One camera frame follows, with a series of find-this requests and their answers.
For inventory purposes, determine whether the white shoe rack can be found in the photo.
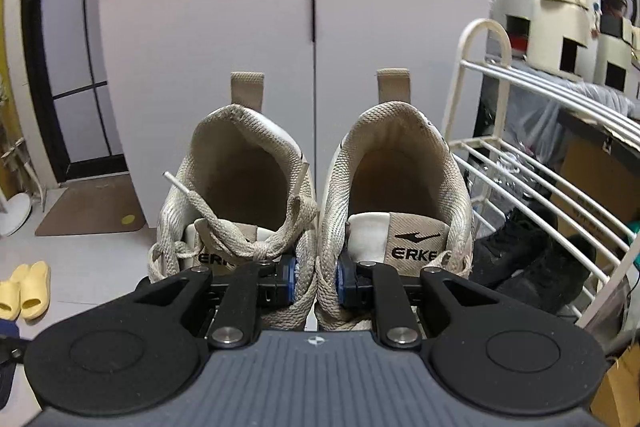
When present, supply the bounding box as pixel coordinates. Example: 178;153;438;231
442;19;640;328

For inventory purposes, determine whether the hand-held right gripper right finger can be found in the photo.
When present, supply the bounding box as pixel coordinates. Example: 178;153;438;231
337;259;501;349

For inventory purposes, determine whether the cream box with cutouts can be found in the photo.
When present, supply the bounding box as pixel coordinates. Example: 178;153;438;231
597;14;640;94
530;0;593;75

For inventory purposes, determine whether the brown paper bag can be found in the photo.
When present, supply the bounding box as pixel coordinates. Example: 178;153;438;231
590;342;640;427

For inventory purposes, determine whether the white printed lace-up sneaker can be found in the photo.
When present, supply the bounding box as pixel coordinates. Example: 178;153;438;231
315;68;473;333
147;72;321;333

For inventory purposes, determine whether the white cabinet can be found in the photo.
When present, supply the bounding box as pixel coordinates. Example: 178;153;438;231
90;0;498;228

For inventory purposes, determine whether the teal plastic bag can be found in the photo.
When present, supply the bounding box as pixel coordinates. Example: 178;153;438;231
627;222;640;268

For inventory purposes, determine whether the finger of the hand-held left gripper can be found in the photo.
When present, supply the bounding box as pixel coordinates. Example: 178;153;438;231
0;337;30;365

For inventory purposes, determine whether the brown door mat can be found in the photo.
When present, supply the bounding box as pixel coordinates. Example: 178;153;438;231
35;174;147;237

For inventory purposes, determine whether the black lace-up sneaker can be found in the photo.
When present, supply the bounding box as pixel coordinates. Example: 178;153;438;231
495;234;598;315
470;207;556;290

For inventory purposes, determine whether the brown cardboard box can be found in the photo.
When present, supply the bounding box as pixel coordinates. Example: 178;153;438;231
550;137;640;258

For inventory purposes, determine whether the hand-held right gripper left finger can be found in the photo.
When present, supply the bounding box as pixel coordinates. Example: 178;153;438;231
134;256;298;349

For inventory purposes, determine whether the black framed door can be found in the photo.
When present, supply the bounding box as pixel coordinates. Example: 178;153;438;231
20;0;131;182

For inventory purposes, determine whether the white standing fan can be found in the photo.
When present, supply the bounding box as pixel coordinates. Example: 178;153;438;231
0;193;33;238

